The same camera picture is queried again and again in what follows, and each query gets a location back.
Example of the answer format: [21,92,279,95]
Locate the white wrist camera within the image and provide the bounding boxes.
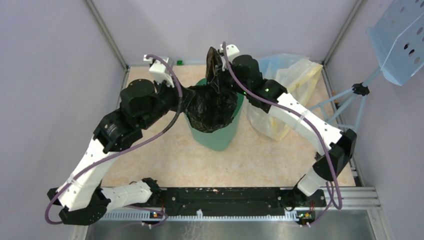
[218,44,240,63]
[143,54,175,88]

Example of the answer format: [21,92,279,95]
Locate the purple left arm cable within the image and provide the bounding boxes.
[44,53,184,225]

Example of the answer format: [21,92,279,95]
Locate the perforated light blue panel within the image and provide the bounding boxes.
[366,0,424,86]

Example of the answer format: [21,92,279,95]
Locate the light blue tripod stand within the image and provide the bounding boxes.
[309,67,382,132]

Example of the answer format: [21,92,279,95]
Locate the green plastic trash bin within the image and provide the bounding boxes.
[184,78,244,152]

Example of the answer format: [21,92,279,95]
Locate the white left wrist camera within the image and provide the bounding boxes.
[143,54,175,88]

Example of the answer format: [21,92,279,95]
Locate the black trash bag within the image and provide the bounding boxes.
[182,46,238,133]

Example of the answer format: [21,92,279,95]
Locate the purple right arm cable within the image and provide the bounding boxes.
[221,41,343,211]

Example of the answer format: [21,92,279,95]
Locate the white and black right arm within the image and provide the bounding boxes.
[206,54,357,206]

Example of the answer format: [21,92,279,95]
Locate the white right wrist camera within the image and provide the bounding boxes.
[218,44,240,63]

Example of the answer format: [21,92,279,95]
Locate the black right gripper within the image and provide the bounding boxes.
[210,61,250,97]

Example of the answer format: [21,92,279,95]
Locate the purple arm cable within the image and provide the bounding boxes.
[221,41,343,211]
[44,53,184,225]

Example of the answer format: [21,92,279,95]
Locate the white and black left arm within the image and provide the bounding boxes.
[47,79,194,226]

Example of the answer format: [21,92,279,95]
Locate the translucent white trash bag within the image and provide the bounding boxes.
[242,53,323,141]

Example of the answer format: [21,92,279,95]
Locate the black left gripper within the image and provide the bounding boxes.
[139,74,196,130]

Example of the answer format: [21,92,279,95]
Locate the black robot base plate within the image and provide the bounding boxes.
[129,186,327,216]

